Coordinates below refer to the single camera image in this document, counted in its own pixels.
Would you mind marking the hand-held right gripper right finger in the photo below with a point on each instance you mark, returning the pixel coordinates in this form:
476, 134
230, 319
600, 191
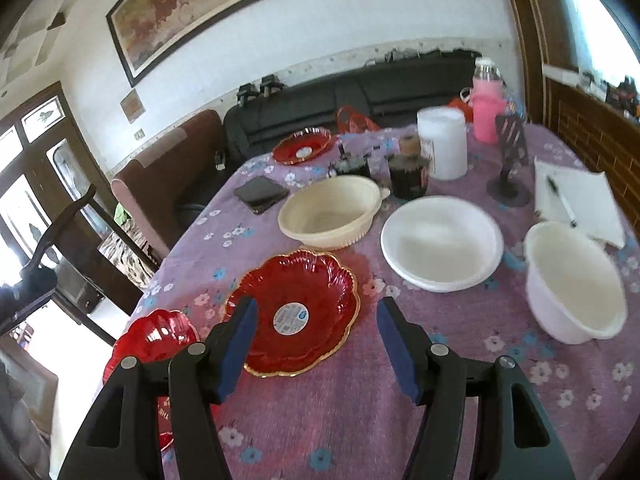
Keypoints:
395, 355

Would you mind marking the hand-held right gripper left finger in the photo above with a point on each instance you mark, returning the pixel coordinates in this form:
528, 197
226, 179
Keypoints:
240, 350

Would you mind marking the large red scalloped plate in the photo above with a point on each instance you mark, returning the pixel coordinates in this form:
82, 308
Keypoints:
310, 290

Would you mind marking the wide white bowl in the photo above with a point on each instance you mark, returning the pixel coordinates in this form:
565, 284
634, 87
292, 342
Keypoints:
440, 245

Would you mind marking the purple floral tablecloth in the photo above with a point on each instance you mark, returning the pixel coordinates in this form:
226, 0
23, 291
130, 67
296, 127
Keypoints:
325, 410

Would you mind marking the small red scalloped plate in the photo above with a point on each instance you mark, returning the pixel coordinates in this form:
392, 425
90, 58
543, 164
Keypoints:
150, 335

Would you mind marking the patterned cushion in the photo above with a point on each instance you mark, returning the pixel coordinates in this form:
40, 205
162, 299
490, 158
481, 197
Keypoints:
122, 255

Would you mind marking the black smartphone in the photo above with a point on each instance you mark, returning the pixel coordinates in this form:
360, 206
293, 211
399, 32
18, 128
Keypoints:
261, 194

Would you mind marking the dark jar with cork lid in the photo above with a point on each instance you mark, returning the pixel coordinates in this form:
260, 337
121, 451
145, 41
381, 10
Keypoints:
407, 177

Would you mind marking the green cloth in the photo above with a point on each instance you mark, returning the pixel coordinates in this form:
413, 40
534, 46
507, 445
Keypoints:
121, 214

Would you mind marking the deep white bowl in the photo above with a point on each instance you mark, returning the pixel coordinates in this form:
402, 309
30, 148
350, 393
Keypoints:
575, 290

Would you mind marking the brown armchair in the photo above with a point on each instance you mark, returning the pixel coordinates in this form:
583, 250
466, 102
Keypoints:
165, 170

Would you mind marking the small black teapot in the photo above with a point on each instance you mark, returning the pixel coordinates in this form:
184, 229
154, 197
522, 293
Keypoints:
350, 165

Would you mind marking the red plate with gold rim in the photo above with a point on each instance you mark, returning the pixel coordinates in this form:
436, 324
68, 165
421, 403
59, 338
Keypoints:
295, 146

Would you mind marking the white plastic canister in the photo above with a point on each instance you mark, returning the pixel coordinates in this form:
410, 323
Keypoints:
444, 145

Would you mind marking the dark wooden chair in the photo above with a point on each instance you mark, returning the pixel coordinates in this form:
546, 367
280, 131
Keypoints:
75, 210

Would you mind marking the black and white pen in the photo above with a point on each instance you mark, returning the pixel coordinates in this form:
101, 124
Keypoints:
561, 201

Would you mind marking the black stand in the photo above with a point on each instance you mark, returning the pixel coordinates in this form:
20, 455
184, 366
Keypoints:
511, 150

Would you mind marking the white paper with pen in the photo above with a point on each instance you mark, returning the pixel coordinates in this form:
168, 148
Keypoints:
590, 200

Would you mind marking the wooden glass door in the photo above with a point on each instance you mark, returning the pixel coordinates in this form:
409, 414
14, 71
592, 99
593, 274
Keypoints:
75, 160

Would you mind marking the small black device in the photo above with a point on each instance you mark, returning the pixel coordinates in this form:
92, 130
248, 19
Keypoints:
247, 92
271, 85

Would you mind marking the pink water bottle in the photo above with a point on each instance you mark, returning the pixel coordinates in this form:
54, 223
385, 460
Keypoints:
487, 110

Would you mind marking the black leather sofa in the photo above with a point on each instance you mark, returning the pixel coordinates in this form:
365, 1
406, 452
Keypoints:
400, 85

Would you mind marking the bright window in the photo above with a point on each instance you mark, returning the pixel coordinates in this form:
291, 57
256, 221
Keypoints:
595, 10

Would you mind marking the small wall plaque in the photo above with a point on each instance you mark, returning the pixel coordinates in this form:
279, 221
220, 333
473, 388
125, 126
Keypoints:
132, 105

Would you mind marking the framed wall painting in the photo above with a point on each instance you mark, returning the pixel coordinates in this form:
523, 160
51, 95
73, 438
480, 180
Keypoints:
200, 5

